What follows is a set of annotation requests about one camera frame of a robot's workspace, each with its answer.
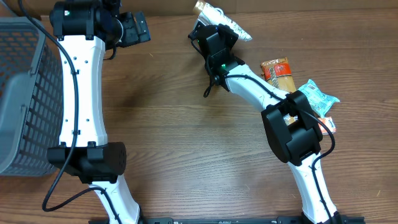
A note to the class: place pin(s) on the white tube gold cap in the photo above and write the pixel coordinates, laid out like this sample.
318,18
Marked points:
209,15

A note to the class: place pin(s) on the grey plastic basket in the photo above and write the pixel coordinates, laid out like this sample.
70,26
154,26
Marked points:
31,99

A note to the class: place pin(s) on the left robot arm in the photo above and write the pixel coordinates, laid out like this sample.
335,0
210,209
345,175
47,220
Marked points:
84,31

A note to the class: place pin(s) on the orange tissue pack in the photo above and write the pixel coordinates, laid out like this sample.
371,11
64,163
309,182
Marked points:
328,122

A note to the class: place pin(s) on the teal snack packet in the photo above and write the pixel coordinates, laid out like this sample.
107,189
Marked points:
320,102

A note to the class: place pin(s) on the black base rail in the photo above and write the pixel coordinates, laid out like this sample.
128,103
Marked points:
279,220

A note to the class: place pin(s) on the orange spaghetti packet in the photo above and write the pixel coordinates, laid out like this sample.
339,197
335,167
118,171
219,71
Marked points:
277,73

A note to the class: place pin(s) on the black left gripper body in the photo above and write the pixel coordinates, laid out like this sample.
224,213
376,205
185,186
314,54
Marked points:
130,35

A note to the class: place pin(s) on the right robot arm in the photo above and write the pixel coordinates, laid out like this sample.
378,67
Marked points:
293,132

